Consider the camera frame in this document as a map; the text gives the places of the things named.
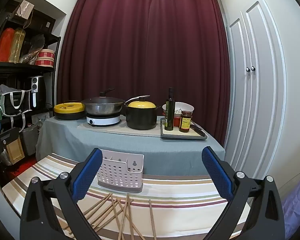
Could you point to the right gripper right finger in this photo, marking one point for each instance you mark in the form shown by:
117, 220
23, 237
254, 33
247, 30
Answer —
265, 219

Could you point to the black pot yellow lid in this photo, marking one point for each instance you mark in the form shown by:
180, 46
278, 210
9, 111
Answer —
141, 115

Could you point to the white perforated utensil holder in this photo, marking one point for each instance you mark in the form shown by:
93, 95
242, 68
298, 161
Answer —
121, 171

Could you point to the steel wok with lid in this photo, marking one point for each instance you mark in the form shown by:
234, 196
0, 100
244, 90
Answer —
105, 105

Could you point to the wooden chopstick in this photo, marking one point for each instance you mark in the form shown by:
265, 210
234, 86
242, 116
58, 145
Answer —
129, 218
113, 202
152, 220
122, 225
92, 210

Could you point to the red container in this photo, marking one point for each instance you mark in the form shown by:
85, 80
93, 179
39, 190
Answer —
176, 122

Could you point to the dark olive oil bottle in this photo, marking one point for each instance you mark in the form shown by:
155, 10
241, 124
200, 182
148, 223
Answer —
170, 110

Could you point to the red striped round box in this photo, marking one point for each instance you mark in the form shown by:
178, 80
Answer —
46, 58

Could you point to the orange bag on shelf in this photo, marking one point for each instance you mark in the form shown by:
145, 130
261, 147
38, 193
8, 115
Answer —
5, 44

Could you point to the grey cutting board tray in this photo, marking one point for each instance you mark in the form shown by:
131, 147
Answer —
178, 135

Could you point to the sauce jar yellow label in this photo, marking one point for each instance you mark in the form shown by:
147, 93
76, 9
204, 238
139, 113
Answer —
185, 121

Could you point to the white induction cooker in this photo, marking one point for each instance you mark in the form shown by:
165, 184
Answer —
103, 120

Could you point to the grey blue tablecloth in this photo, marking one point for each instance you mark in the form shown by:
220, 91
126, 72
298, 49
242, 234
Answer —
75, 140

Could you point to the white bowl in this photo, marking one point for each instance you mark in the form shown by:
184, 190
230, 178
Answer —
181, 106

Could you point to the black white tote bag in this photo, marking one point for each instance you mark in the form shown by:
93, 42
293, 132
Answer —
14, 102

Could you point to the black handled knife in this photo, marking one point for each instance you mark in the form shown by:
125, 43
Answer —
198, 130

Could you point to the dark red curtain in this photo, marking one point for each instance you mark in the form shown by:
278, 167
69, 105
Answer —
145, 47

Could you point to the white wardrobe doors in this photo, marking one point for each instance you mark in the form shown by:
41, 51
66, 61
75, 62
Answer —
258, 89

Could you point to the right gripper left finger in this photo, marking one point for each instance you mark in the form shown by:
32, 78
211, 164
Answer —
38, 217

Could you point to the striped tablecloth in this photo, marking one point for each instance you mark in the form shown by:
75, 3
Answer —
183, 208

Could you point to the black air fryer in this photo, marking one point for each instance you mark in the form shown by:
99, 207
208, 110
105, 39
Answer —
38, 92

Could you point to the yellow lid electric cooker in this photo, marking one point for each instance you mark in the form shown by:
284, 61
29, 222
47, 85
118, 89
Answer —
69, 111

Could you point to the black storage shelf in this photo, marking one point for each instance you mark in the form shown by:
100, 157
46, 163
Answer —
33, 32

